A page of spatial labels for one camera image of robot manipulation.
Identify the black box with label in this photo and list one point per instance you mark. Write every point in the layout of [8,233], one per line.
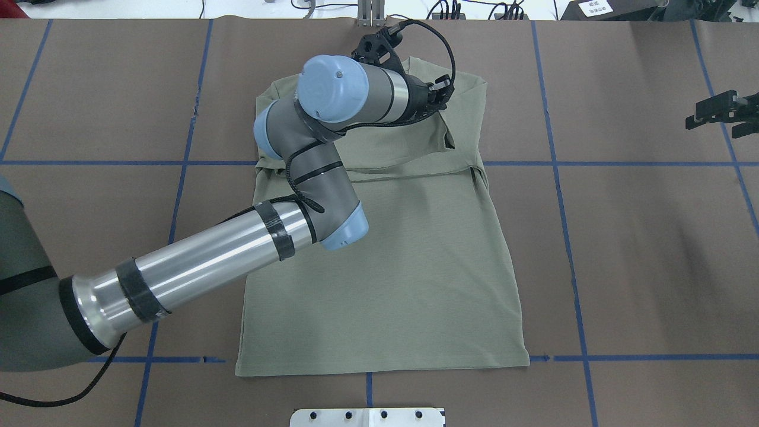
[612,10]

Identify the aluminium frame post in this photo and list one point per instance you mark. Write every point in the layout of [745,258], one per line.
[371,13]

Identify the white mounting plate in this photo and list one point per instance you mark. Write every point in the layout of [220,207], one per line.
[381,416]

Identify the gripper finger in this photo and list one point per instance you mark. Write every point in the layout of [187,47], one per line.
[719,108]

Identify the olive green t-shirt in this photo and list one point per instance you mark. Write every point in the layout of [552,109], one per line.
[432,284]

